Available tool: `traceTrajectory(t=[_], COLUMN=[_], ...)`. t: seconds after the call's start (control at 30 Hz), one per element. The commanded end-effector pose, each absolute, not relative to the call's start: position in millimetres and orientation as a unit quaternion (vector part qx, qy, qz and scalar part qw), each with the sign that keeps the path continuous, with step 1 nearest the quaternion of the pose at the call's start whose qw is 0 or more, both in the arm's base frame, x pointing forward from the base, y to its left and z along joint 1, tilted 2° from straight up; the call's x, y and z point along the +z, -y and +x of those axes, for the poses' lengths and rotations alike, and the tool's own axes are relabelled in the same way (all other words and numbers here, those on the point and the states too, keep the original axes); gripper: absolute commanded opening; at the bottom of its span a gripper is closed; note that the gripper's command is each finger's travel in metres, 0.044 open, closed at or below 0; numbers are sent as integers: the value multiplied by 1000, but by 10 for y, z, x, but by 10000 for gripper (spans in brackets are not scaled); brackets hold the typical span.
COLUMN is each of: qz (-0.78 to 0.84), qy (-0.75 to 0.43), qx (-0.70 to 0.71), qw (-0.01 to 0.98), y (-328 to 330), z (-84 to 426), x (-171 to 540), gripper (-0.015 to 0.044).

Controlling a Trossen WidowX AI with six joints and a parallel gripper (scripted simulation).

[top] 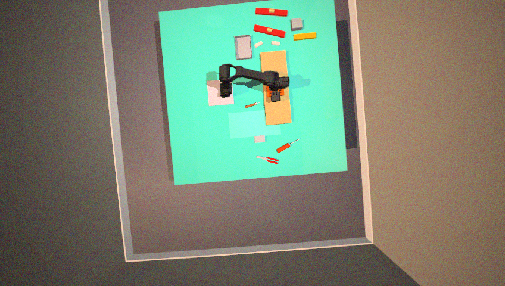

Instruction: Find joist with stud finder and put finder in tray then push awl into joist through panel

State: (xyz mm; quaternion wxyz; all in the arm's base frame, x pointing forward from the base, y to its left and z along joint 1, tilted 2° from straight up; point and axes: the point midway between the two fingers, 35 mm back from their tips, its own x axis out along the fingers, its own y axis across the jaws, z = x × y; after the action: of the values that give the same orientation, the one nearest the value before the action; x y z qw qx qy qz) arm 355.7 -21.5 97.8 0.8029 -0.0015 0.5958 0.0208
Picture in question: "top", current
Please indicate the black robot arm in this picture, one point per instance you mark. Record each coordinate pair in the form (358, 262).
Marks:
(269, 78)

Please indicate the yellow rectangular bar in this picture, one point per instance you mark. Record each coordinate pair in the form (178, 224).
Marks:
(302, 36)

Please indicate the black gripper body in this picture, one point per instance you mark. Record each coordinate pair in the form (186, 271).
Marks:
(275, 97)

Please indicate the red long bar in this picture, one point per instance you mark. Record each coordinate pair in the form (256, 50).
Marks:
(269, 31)
(271, 12)

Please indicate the orange-handled awl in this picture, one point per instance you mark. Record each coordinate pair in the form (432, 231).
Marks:
(284, 147)

